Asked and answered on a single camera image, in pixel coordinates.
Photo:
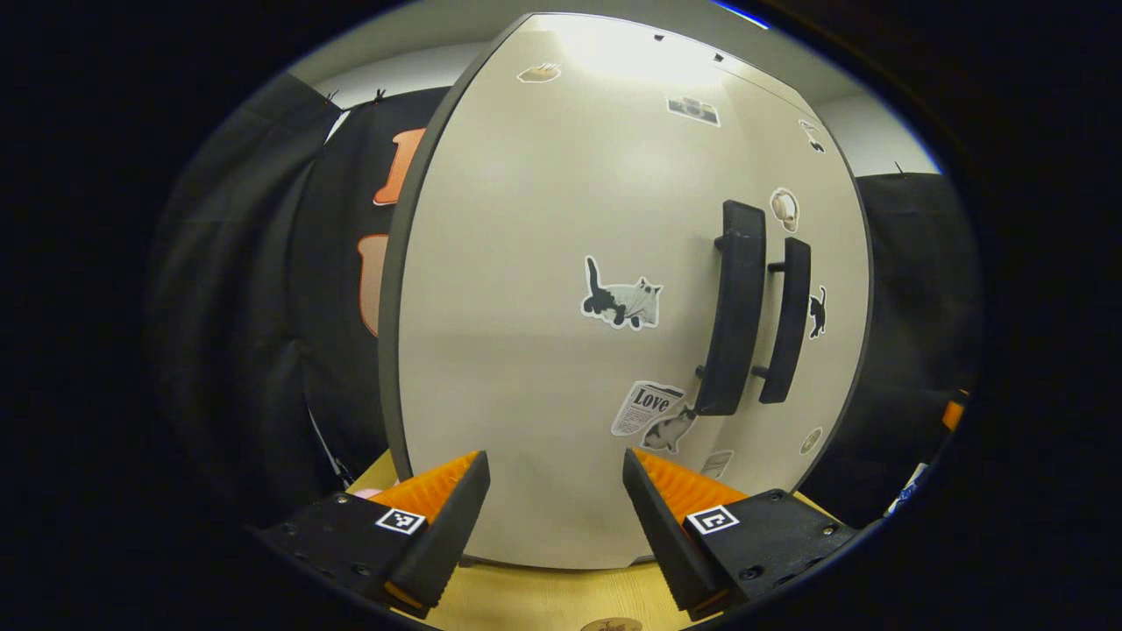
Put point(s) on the white cabinet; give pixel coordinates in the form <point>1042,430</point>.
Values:
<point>387,350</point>

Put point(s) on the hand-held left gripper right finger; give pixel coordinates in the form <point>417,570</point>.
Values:
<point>671,548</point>

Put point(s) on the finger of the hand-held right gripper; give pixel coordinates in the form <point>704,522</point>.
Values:
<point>955,412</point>

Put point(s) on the white cabinet door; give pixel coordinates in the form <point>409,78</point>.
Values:
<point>837,263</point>
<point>526,350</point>

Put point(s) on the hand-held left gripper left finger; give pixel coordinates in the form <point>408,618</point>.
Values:
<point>443,552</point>

